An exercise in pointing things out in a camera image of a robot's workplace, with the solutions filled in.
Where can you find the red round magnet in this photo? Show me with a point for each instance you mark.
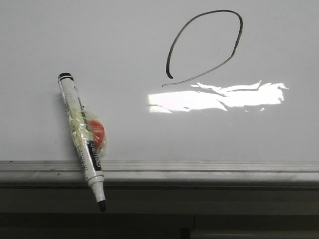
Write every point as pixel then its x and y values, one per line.
pixel 98 131

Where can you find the white black whiteboard marker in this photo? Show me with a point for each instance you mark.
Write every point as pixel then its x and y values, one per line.
pixel 83 138

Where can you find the black drawn zero stroke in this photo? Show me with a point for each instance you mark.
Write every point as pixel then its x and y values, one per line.
pixel 168 60

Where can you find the aluminium whiteboard frame rail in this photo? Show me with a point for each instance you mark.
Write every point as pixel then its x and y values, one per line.
pixel 164 174

